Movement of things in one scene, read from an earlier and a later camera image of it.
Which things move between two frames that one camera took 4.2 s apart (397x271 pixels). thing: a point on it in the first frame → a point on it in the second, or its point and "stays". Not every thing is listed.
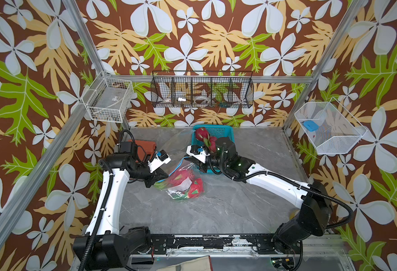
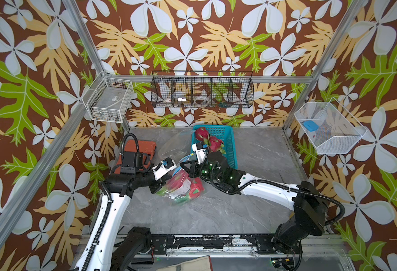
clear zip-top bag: (176, 145) stays
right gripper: (202, 166) → (193, 171)
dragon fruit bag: (212, 146) stays
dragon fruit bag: (202, 134) stays
